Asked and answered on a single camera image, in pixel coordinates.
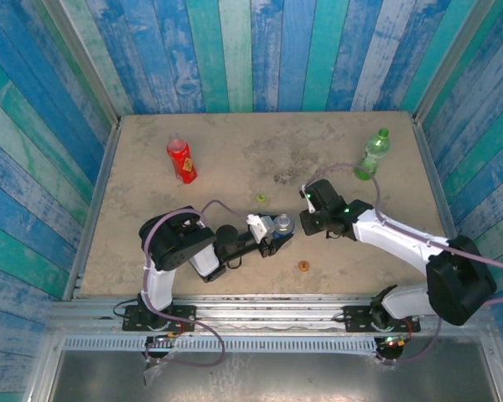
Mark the clear water bottle blue label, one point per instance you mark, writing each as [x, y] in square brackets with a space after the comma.
[283, 226]

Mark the orange bottle cap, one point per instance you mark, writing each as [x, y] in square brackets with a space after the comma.
[303, 266]

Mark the green bottle cap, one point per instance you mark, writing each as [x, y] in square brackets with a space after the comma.
[260, 197]

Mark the green drink bottle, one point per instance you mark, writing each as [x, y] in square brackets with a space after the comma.
[373, 155]

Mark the red drink bottle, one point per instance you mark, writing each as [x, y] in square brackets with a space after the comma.
[184, 163]

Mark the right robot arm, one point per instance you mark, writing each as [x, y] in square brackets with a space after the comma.
[402, 243]

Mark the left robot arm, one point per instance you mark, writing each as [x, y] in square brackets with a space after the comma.
[159, 289]

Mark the steel sheet panel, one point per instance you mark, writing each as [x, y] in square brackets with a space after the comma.
[276, 377]

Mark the aluminium mounting rail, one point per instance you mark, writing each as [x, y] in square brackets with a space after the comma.
[268, 312]

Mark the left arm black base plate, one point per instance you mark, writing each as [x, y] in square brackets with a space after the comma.
[180, 313]

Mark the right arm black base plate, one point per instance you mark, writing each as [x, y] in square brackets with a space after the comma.
[356, 318]

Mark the aluminium table side rail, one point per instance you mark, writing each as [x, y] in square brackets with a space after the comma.
[431, 167]
[98, 188]

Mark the aluminium corner post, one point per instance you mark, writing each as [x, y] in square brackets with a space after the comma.
[448, 63]
[84, 63]

